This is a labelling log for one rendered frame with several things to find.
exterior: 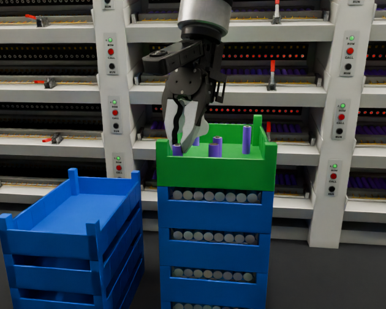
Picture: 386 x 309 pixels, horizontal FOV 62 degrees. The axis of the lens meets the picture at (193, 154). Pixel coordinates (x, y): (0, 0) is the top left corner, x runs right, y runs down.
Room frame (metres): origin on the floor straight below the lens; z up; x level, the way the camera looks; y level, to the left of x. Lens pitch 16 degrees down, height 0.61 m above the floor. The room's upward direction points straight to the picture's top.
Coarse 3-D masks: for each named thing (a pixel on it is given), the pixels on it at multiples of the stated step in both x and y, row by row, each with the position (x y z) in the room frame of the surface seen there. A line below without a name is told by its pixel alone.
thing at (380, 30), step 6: (378, 0) 1.11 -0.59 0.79; (384, 0) 1.11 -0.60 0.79; (372, 18) 0.94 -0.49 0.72; (372, 24) 0.95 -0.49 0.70; (378, 24) 0.94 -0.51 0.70; (384, 24) 0.94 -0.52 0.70; (372, 30) 0.95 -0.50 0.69; (378, 30) 0.95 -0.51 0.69; (384, 30) 0.95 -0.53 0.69; (372, 36) 0.95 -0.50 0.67; (378, 36) 0.95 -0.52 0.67; (384, 36) 0.95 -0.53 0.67
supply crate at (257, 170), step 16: (224, 128) 0.80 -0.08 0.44; (240, 128) 0.79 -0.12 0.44; (256, 128) 0.77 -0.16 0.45; (160, 144) 0.52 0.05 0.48; (224, 144) 0.79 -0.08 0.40; (240, 144) 0.79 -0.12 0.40; (256, 144) 0.77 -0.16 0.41; (272, 144) 0.50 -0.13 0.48; (160, 160) 0.52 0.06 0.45; (176, 160) 0.51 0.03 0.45; (192, 160) 0.51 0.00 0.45; (208, 160) 0.51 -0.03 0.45; (224, 160) 0.50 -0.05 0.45; (240, 160) 0.50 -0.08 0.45; (256, 160) 0.50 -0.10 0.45; (272, 160) 0.49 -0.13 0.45; (160, 176) 0.52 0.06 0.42; (176, 176) 0.51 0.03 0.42; (192, 176) 0.51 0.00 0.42; (208, 176) 0.51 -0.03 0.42; (224, 176) 0.50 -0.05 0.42; (240, 176) 0.50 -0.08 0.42; (256, 176) 0.50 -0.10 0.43; (272, 176) 0.49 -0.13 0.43
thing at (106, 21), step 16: (96, 0) 1.04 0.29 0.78; (128, 0) 1.08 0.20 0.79; (96, 16) 1.04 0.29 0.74; (112, 16) 1.03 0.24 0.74; (96, 32) 1.04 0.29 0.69; (112, 32) 1.03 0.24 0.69; (128, 48) 1.05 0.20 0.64; (128, 64) 1.04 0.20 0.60; (112, 80) 1.03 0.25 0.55; (128, 96) 1.03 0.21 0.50; (128, 112) 1.03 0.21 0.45; (128, 128) 1.03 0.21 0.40; (112, 144) 1.04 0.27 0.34; (128, 144) 1.03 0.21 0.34; (112, 160) 1.04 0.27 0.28; (128, 160) 1.03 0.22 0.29; (144, 160) 1.17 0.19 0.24; (112, 176) 1.04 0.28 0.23; (128, 176) 1.03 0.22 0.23
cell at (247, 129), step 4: (244, 128) 0.70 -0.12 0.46; (248, 128) 0.70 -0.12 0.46; (244, 132) 0.70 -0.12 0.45; (248, 132) 0.70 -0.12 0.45; (244, 136) 0.70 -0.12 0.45; (248, 136) 0.70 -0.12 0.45; (244, 140) 0.70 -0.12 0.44; (248, 140) 0.70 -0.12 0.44; (244, 144) 0.70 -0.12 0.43; (248, 144) 0.70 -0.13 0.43; (244, 148) 0.70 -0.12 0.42; (248, 148) 0.70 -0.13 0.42; (244, 152) 0.70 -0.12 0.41; (248, 152) 0.70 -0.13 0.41
